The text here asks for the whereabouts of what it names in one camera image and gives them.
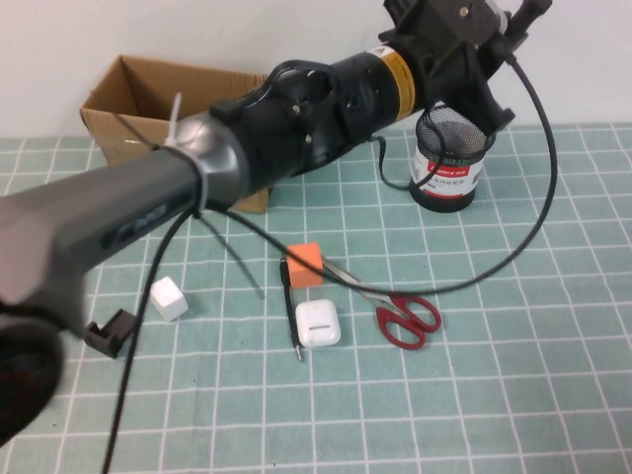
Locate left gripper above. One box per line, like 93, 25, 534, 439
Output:
378, 0, 553, 133

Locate red-handled scissors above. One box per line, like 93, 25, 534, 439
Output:
323, 259, 442, 351

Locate black mesh pen holder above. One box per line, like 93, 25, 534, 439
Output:
408, 102, 490, 213

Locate orange foam cube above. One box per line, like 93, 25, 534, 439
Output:
285, 241, 326, 290

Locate white earbuds case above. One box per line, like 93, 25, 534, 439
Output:
294, 298, 343, 351

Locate thin black pen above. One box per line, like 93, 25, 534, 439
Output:
279, 256, 306, 362

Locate black zip tie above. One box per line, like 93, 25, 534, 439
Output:
112, 112, 167, 152
195, 209, 267, 301

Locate brown cardboard box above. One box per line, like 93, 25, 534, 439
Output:
79, 53, 273, 214

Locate white foam cube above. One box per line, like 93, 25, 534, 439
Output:
149, 276, 190, 322

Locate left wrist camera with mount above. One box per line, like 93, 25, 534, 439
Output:
419, 0, 513, 60

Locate black left camera cable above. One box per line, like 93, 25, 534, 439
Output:
101, 41, 559, 474

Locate thin black left gripper cable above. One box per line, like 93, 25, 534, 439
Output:
367, 132, 431, 194

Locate black plastic bracket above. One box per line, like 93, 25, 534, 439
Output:
84, 308, 139, 359

